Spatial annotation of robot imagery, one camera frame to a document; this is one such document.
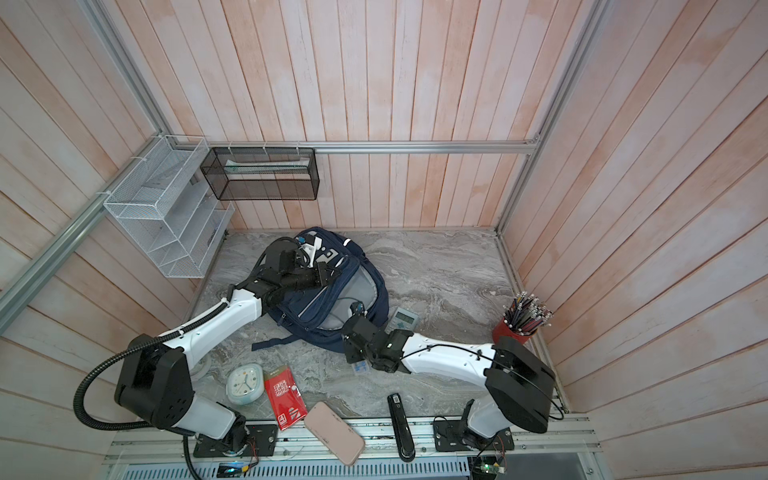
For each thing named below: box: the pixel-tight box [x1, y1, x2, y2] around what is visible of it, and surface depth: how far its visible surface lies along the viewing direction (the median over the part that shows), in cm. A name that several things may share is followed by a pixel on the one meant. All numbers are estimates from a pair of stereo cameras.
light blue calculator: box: [384, 307, 419, 335], surface depth 97 cm
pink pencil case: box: [304, 401, 365, 466], surface depth 75 cm
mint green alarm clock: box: [226, 363, 265, 405], surface depth 82 cm
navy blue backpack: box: [252, 227, 389, 353], surface depth 85 cm
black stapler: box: [387, 393, 416, 463], surface depth 73 cm
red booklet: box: [264, 365, 308, 431], surface depth 83 cm
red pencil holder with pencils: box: [492, 292, 554, 345], surface depth 81 cm
